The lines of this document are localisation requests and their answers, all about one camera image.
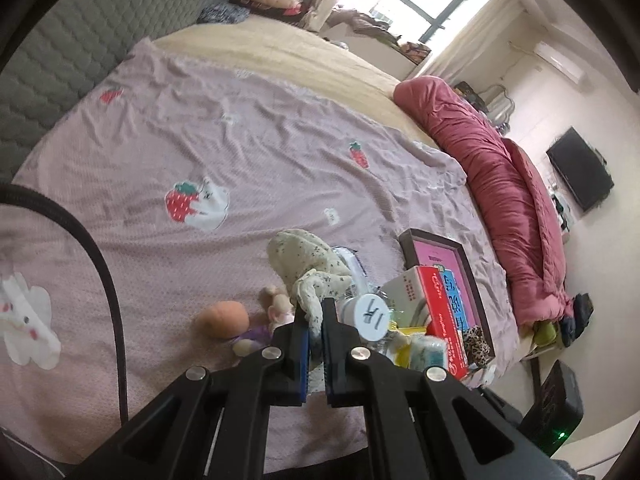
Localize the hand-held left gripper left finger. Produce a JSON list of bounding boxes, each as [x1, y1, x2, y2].
[[65, 302, 308, 480]]

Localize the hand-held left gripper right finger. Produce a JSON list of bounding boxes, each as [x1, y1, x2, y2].
[[320, 297, 566, 480]]

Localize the peach makeup sponge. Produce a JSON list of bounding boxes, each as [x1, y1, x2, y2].
[[195, 301, 249, 341]]

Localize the cream floral cloth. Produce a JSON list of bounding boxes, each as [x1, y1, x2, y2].
[[267, 229, 369, 341]]

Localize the dark framed pink tray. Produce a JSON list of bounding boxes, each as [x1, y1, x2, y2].
[[398, 228, 497, 367]]

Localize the small plush doll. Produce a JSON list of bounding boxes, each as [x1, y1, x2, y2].
[[234, 285, 297, 357]]

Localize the white capped bottle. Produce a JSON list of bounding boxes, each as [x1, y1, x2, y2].
[[344, 293, 401, 356]]

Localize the yellow packet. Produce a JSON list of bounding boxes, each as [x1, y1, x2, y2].
[[389, 324, 427, 367]]

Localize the clear printed plastic packet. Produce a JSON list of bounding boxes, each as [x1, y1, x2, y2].
[[329, 245, 372, 302]]

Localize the teal tissue packet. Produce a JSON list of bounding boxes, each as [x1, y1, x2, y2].
[[407, 335, 447, 369]]

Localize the red and white box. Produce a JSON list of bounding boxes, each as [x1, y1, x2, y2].
[[382, 265, 472, 381]]

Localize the leopard print scrunchie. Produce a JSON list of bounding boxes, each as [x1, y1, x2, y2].
[[462, 326, 494, 369]]

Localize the pink strawberry print blanket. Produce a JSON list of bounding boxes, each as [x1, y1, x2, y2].
[[0, 37, 517, 473]]

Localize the black device with green light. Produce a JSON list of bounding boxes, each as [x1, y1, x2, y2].
[[520, 360, 585, 458]]

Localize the red quilt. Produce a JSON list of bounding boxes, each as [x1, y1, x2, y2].
[[393, 76, 574, 327]]

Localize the dark clothes on floor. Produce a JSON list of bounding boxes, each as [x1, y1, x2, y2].
[[559, 292, 596, 347]]

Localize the black and yellow bag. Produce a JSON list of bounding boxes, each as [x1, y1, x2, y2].
[[454, 81, 483, 108]]

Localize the beige bed sheet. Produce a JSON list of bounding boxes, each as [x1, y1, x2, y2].
[[152, 14, 441, 148]]

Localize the metal chair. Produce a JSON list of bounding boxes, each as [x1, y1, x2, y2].
[[480, 84, 516, 133]]

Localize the black television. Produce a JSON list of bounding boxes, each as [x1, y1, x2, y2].
[[546, 127, 615, 212]]

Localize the colourful patterned cloth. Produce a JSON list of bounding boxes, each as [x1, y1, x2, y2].
[[399, 41, 432, 66]]

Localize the clothes on window sill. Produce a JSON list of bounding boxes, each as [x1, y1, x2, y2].
[[327, 7, 401, 44]]

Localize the dark blue floral cloth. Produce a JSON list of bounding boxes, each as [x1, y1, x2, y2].
[[197, 2, 247, 25]]

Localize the dark framed window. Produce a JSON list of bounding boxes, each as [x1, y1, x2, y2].
[[360, 0, 488, 47]]

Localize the white air conditioner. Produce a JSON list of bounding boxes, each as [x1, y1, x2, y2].
[[532, 42, 586, 83]]

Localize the grey quilted headboard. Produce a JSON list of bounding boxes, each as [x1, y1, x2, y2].
[[0, 0, 247, 186]]

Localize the black cable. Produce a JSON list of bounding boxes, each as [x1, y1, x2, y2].
[[0, 184, 128, 426]]

